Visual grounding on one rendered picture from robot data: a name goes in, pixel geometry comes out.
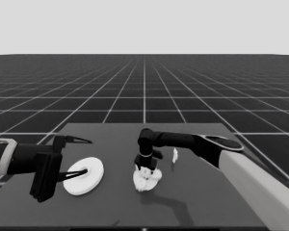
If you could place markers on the small white T-shaped piece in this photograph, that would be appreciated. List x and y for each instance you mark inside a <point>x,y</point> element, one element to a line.
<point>175,155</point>

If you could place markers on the small white toothed gear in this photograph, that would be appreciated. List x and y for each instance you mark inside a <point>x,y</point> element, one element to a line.
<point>144,173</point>
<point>137,183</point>
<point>158,175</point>

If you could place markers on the large thick white disc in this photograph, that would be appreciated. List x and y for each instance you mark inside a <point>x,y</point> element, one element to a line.
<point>86,183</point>

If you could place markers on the white round carrier with pins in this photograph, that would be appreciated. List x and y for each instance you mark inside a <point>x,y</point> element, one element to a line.
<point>151,185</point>

